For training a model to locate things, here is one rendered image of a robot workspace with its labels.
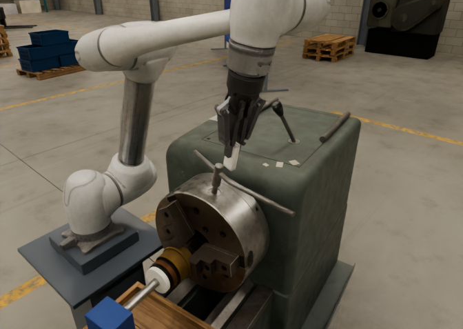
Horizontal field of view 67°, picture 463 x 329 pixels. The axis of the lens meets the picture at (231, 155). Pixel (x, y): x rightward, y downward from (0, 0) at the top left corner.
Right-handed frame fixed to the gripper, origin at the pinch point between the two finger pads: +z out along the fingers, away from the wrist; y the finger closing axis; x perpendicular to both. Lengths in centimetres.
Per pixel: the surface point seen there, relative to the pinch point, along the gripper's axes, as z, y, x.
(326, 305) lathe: 77, 50, -20
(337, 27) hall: 152, 942, 554
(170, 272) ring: 26.1, -16.6, -3.4
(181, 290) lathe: 52, -5, 5
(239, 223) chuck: 16.7, 0.8, -6.2
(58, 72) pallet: 243, 154, 649
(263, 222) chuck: 20.1, 9.4, -7.2
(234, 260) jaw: 23.9, -2.9, -10.4
